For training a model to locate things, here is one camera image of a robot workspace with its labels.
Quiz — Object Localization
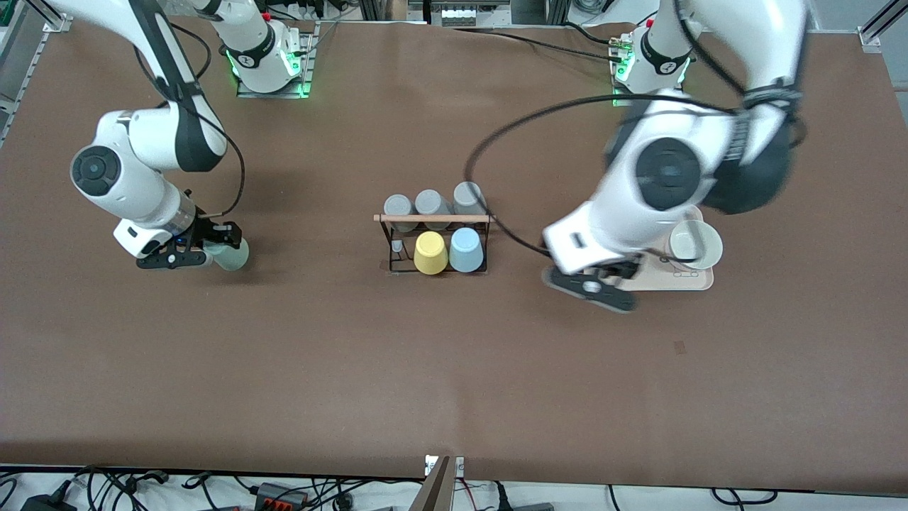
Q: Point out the pale green cup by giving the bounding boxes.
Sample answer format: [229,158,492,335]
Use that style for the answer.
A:
[204,238,250,273]

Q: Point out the light blue cup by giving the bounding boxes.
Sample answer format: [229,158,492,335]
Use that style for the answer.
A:
[449,227,486,273]

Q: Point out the beige rabbit print tray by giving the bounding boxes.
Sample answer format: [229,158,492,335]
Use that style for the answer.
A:
[624,204,714,292]

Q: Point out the white bowl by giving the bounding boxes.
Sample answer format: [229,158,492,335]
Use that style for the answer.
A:
[668,219,724,271]

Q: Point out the grey cup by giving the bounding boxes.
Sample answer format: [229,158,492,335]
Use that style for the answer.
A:
[414,189,453,230]
[453,182,489,226]
[384,194,418,233]

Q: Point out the yellow cup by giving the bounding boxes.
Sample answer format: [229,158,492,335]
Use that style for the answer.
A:
[414,231,450,275]

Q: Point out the black orange connector box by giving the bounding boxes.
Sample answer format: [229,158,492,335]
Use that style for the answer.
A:
[254,482,310,511]

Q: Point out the black power adapter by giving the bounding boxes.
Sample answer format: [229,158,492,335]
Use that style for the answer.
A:
[20,493,80,511]

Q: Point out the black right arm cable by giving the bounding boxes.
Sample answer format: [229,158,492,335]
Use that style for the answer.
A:
[133,21,247,218]

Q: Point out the black wire cup rack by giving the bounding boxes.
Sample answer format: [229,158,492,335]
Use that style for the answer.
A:
[373,213,497,275]

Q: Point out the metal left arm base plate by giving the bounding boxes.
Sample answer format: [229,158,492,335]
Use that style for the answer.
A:
[610,34,687,110]

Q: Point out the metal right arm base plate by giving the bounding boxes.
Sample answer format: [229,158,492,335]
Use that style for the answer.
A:
[236,21,318,99]

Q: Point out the black cable on table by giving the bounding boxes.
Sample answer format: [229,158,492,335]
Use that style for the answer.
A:
[453,27,626,62]

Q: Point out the tangled black floor cables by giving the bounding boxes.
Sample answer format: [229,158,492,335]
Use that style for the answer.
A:
[0,465,426,511]

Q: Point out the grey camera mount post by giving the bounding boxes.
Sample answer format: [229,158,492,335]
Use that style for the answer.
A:
[408,455,465,511]

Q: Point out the looped black floor cable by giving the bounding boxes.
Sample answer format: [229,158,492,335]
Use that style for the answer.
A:
[712,488,779,506]

